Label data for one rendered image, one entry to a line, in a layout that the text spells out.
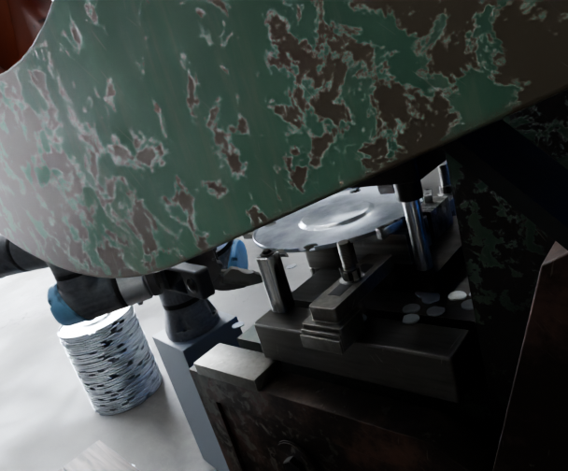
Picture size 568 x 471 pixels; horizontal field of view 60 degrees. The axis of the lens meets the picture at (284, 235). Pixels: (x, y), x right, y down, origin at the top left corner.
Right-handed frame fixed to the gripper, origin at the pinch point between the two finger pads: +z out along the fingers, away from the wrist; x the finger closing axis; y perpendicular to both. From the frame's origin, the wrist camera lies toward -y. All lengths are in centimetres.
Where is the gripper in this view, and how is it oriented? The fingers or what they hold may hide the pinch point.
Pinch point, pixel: (264, 239)
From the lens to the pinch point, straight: 81.4
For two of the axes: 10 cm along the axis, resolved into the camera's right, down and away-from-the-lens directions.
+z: 9.4, -3.2, 1.2
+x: 2.7, 9.1, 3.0
